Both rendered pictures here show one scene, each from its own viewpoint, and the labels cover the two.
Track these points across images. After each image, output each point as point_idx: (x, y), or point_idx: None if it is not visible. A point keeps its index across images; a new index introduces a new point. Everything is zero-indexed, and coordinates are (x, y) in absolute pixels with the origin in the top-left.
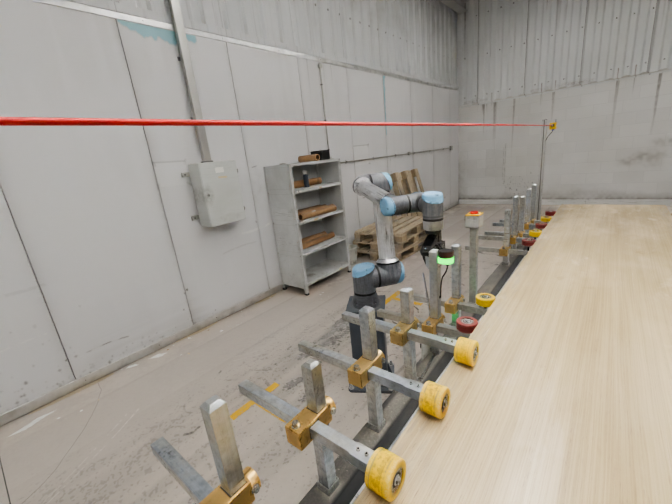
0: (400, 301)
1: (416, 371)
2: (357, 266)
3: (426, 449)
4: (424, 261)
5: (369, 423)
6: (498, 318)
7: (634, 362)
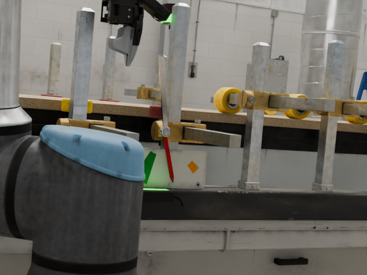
0: (268, 61)
1: (226, 189)
2: (111, 137)
3: (320, 120)
4: (140, 39)
5: (331, 184)
6: (124, 105)
7: (109, 102)
